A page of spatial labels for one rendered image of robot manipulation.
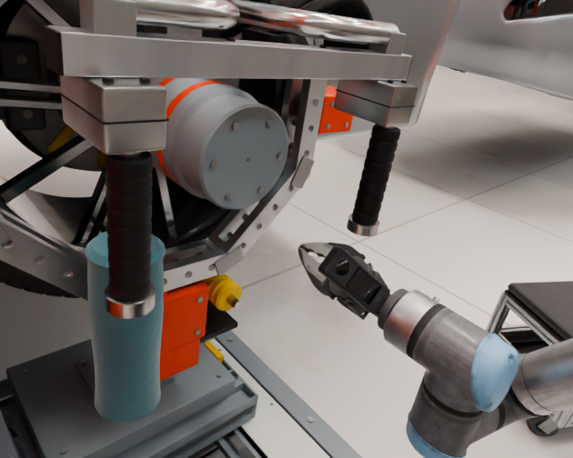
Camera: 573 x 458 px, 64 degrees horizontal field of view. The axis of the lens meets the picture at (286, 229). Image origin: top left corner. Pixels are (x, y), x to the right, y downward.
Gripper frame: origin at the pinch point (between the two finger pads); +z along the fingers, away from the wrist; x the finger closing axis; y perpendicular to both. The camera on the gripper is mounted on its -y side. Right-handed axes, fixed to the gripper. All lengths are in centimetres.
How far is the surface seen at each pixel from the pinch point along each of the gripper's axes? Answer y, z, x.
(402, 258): 133, 46, 44
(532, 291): 83, -18, 41
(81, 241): -22.2, 17.9, -21.8
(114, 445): 10, 13, -51
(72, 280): -26.1, 7.5, -25.0
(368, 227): -12.2, -15.2, 5.2
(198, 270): -9.0, 7.4, -14.2
